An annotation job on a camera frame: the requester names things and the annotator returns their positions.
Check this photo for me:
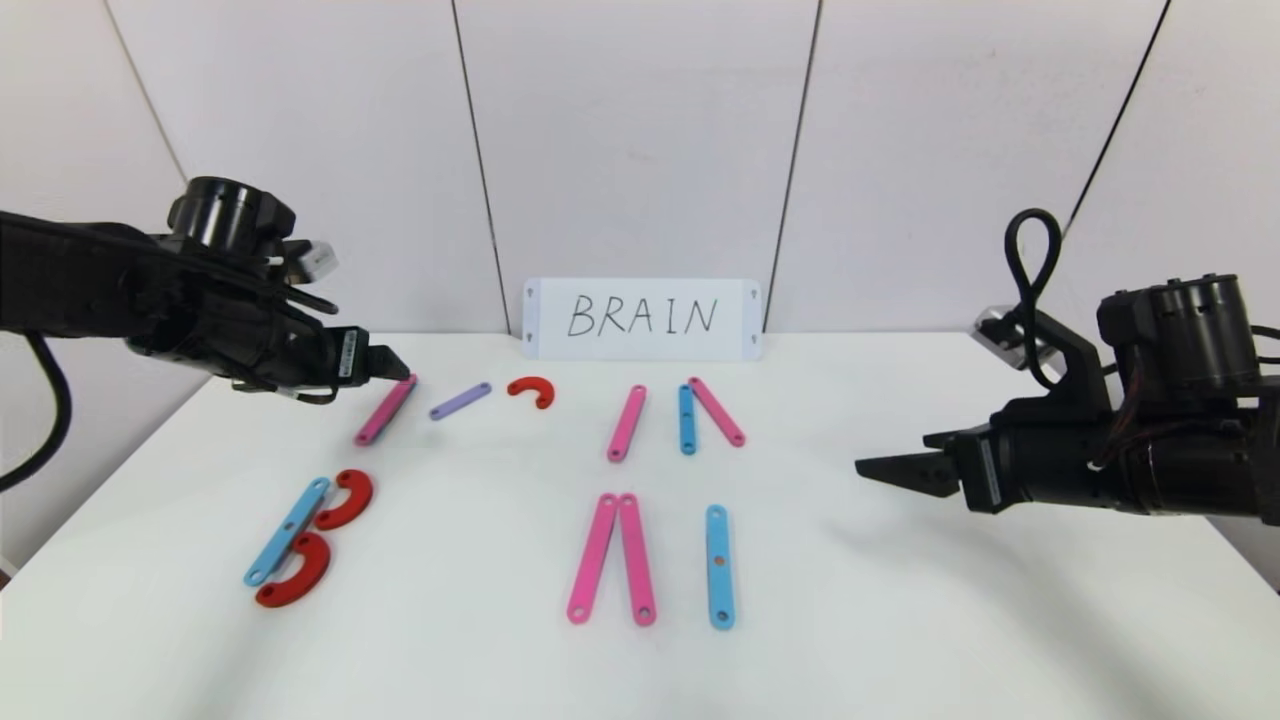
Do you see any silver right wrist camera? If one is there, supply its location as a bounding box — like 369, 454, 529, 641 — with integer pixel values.
972, 305, 1041, 371

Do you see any pink bar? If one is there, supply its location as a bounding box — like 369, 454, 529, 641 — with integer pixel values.
566, 493, 620, 626
688, 377, 747, 449
617, 493, 658, 628
606, 385, 649, 464
353, 374, 419, 447

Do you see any black looped right arm cable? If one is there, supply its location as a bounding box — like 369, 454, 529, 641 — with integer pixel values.
1003, 208, 1063, 391

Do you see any black right camera bracket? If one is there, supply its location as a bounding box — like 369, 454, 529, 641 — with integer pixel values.
1010, 310, 1113, 411

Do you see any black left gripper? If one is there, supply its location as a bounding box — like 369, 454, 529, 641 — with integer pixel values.
268, 307, 411, 394

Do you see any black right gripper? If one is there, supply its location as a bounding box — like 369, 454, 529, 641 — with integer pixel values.
855, 406, 1129, 515

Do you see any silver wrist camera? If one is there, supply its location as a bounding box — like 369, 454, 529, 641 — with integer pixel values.
972, 305, 1041, 371
290, 243, 339, 286

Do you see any short purple flat bar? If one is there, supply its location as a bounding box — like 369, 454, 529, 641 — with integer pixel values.
430, 382, 494, 422

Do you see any white BRAIN sign card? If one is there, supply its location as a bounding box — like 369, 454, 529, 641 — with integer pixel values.
522, 278, 764, 362

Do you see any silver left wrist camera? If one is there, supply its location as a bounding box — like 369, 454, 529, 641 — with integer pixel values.
290, 243, 339, 286

